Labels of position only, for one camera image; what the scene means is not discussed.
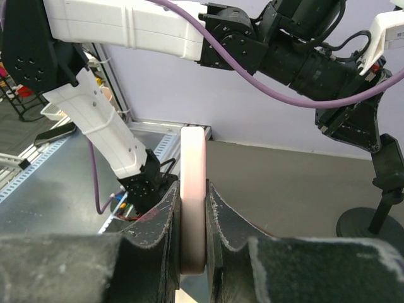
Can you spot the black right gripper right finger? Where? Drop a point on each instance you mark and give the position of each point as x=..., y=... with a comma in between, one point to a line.
x=244, y=264

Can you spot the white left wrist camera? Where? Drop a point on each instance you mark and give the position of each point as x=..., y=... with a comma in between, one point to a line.
x=386, y=33

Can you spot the black phone stand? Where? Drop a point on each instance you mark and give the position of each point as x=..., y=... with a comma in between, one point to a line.
x=376, y=221

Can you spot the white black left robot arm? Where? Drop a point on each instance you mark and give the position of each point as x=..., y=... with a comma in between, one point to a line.
x=282, y=53

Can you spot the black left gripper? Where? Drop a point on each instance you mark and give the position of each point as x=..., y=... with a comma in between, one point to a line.
x=355, y=124

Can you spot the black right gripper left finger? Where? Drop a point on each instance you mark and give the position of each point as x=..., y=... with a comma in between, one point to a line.
x=138, y=264

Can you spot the black phone pink case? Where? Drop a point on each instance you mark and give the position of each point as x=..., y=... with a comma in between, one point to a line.
x=192, y=194

